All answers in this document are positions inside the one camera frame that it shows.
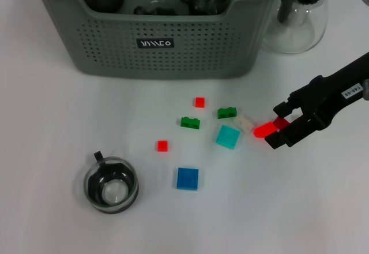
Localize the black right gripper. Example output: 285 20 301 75
264 51 369 150

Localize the teal square toy block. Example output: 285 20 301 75
215 125 242 151

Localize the blue square toy block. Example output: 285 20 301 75
176 167 199 191

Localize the grey-green perforated storage bin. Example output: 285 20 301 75
27 0 292 80

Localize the dark red toy brick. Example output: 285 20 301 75
273 117 291 129

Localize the bright red toy brick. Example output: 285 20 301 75
253 121 277 139

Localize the white toy brick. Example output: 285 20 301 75
233 114 254 134

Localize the green toy brick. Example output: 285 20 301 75
217 107 238 119
180 116 201 130

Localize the glass carafe with black lid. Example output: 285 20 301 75
261 0 334 55

